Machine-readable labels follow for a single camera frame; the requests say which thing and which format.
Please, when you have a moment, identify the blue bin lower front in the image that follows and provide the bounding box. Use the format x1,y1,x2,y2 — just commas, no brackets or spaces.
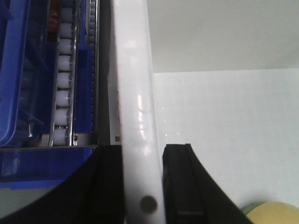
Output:
0,147,93,190

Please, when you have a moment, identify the white plastic tote box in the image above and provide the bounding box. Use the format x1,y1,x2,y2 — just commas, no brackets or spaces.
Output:
101,0,299,224

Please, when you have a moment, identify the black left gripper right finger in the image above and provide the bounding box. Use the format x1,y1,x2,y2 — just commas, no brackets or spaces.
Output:
163,144,251,224

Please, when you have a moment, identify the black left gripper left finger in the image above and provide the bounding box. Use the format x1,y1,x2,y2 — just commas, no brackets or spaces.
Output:
0,145,125,224

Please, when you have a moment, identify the yellow mango plush toy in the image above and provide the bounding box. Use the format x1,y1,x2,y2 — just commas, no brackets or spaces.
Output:
242,202,299,224

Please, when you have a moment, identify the blue bin left of tote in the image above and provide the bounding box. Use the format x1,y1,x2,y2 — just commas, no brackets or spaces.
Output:
0,0,50,147

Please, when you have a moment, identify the white roller track left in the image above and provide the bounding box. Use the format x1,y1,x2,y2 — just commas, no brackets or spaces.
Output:
49,0,81,147

